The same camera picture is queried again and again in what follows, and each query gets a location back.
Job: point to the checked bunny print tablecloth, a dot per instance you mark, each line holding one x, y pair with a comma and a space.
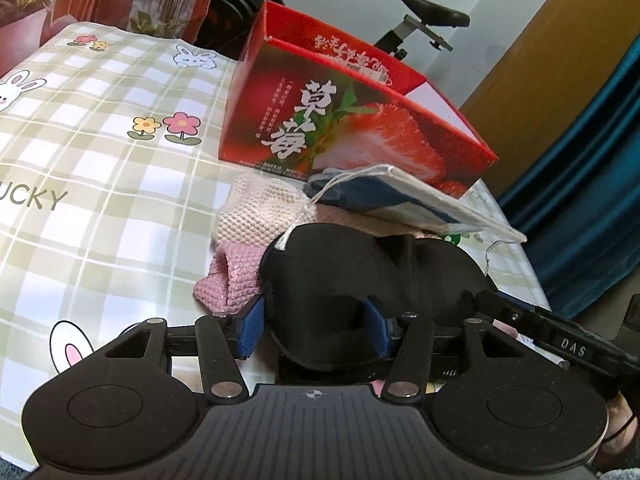
110, 189

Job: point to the beige pink knitted cloth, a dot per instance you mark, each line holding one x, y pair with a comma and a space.
368, 224

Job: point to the brown wooden door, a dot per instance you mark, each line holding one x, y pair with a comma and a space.
546, 78

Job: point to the black fabric eye mask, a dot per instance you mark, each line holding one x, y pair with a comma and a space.
321, 289

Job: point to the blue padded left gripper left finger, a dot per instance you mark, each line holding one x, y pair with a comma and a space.
247, 327

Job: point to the person's right hand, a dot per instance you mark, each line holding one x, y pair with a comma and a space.
618, 455

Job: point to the red strawberry cardboard box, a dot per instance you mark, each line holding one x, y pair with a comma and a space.
307, 97

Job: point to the black exercise bike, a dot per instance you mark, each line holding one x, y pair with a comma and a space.
385, 23

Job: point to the cream knitted cloth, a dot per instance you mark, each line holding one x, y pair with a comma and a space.
259, 209

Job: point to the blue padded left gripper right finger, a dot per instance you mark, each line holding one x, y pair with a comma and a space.
382, 327

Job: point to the teal blue curtain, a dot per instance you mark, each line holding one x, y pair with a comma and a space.
578, 205

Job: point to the white and navy drawstring pouch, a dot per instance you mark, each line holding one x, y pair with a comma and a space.
389, 193

